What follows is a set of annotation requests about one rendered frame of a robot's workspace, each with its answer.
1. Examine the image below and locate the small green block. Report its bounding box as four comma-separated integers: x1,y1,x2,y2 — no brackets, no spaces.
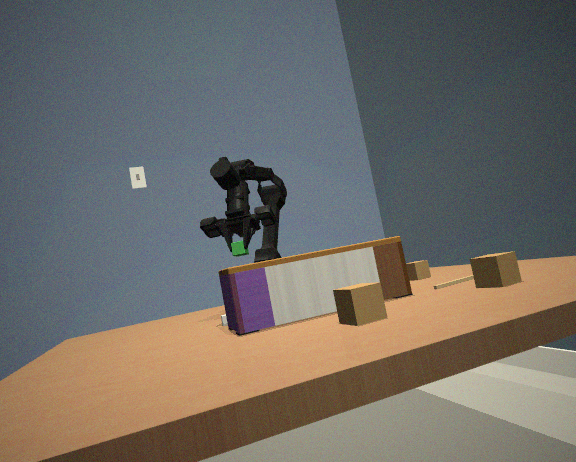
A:
231,241,249,257

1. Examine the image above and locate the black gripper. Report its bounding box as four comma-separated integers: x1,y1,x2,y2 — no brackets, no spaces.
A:
200,193,276,252

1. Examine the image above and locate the pale yellow thin rod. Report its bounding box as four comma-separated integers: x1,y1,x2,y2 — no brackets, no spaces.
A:
434,275,474,289

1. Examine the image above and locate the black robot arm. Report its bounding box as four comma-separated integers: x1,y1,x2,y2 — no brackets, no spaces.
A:
210,157,287,263

